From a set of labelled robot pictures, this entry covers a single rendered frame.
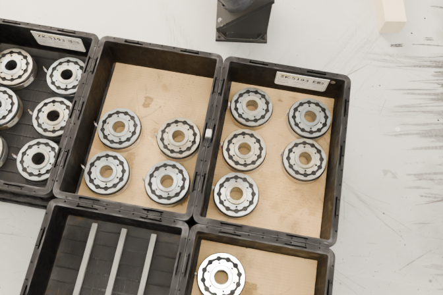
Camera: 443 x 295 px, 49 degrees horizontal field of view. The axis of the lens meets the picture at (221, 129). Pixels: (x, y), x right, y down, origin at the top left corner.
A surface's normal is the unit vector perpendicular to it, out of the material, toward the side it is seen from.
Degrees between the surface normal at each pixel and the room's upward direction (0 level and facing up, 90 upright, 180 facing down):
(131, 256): 0
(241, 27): 90
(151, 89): 0
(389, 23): 90
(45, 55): 0
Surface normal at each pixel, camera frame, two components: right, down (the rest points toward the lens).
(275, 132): 0.01, -0.36
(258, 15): -0.04, 0.93
